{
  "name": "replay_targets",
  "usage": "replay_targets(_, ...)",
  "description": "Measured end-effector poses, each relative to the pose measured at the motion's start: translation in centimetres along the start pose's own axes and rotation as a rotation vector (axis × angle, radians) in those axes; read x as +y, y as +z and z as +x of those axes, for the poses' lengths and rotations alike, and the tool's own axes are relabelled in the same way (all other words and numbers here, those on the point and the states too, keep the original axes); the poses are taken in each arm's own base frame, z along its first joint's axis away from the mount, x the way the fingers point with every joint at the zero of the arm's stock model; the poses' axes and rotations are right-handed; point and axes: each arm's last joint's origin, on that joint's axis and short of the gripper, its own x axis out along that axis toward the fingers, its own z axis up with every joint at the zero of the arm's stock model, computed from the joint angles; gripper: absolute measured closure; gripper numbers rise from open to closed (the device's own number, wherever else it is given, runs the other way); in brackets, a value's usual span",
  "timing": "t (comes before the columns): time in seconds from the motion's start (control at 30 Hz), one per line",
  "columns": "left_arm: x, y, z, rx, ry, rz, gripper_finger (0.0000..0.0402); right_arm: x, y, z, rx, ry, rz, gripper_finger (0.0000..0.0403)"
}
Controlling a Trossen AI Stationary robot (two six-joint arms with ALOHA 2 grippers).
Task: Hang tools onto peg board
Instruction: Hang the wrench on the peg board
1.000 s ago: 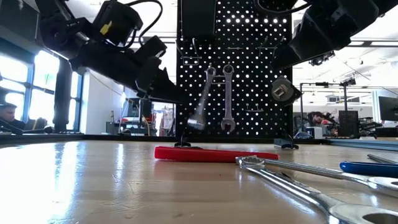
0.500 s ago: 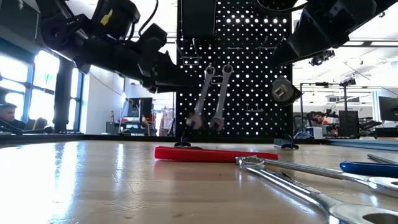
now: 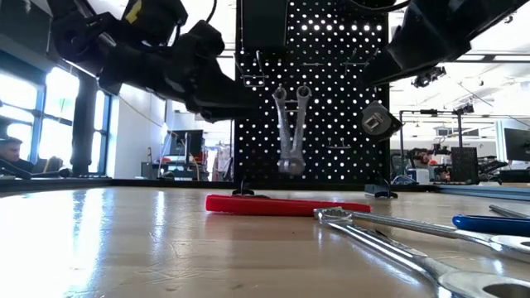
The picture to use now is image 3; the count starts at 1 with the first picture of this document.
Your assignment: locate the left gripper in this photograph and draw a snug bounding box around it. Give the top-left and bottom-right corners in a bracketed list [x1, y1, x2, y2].
[161, 19, 261, 124]

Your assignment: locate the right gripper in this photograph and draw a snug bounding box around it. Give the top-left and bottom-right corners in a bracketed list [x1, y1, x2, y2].
[363, 0, 510, 87]

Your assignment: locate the black tape measure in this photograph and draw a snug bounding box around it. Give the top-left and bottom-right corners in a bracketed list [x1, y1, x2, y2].
[360, 99, 404, 143]

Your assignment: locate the red utility knife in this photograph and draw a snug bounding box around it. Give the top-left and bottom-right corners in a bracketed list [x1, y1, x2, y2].
[205, 193, 373, 218]

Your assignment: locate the large chrome combination wrench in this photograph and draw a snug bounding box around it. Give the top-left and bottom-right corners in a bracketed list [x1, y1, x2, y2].
[329, 208, 530, 265]
[313, 206, 530, 298]

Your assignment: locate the blue T-handle hex key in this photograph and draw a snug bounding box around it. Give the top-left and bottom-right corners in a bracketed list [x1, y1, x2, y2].
[450, 203, 530, 238]

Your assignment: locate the black computer monitor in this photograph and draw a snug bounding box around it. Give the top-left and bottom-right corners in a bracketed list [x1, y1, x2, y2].
[502, 127, 530, 163]
[166, 128, 205, 158]

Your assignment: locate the cluttered workbench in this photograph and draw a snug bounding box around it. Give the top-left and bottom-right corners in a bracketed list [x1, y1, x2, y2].
[139, 156, 210, 182]

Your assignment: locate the black pegboard bin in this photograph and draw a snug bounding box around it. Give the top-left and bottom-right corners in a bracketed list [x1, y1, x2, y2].
[241, 0, 290, 51]

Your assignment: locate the black pipe rack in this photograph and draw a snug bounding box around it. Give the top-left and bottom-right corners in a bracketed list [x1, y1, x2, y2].
[397, 102, 476, 166]

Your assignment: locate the black pegboard stand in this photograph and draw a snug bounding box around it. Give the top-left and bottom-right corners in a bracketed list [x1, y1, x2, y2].
[230, 0, 401, 199]

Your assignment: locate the long fluorescent light bar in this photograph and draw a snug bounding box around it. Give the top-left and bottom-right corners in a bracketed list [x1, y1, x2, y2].
[455, 52, 530, 64]

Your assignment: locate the white box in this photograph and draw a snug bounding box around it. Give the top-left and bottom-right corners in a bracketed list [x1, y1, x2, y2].
[407, 166, 432, 185]

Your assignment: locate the black mesh cabinet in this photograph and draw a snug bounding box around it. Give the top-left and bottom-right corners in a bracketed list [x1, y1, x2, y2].
[449, 146, 479, 184]

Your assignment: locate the black padded pillar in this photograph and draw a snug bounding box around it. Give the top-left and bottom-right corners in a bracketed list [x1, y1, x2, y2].
[69, 72, 101, 177]

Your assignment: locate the person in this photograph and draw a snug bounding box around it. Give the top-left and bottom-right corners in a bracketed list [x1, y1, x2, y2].
[0, 136, 36, 175]

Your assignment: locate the black hanging camera rig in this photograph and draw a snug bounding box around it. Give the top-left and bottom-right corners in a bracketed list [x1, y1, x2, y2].
[411, 65, 448, 89]

